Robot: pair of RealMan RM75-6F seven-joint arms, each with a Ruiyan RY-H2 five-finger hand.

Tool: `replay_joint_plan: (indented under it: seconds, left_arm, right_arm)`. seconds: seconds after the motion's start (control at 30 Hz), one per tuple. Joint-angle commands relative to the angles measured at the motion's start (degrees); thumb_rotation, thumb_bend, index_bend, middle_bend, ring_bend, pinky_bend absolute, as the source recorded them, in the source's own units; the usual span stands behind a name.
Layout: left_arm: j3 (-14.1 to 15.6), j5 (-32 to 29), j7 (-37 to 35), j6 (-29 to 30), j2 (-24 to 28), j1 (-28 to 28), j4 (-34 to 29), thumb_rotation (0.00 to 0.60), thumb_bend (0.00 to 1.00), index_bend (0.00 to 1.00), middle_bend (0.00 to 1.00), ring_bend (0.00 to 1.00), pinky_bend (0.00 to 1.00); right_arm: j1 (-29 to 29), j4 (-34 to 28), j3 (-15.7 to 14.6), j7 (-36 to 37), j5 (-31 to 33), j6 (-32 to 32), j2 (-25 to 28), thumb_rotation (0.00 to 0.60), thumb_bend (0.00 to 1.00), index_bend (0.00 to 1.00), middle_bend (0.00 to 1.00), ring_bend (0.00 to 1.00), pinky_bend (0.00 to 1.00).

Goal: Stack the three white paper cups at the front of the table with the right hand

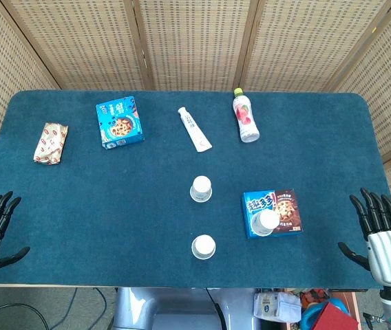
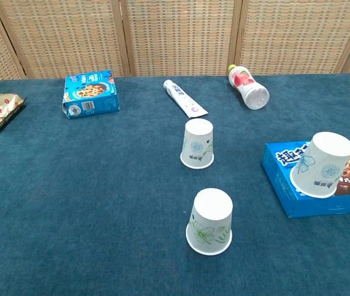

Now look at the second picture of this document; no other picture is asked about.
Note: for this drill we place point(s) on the paper cup blue dandelion print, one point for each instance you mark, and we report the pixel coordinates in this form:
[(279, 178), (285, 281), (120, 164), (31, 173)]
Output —
[(197, 138)]

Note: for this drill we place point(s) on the paper cup blue dragonfly print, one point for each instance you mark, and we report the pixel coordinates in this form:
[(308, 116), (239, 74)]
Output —
[(326, 160)]

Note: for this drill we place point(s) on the paper cup green flower print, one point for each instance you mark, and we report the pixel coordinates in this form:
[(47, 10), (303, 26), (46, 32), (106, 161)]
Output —
[(212, 216)]

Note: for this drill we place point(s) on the small blue cookie box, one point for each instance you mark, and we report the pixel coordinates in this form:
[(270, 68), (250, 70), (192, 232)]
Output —
[(90, 92)]

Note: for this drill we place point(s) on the large flat blue cookie box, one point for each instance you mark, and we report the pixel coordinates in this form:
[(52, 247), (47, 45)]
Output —
[(278, 172)]

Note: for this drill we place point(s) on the white toothpaste tube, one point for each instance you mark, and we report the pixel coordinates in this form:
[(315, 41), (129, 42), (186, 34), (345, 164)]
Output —
[(182, 97)]

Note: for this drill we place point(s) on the clear bottle with pink label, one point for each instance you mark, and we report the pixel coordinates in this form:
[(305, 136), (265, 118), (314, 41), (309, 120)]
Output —
[(249, 87)]

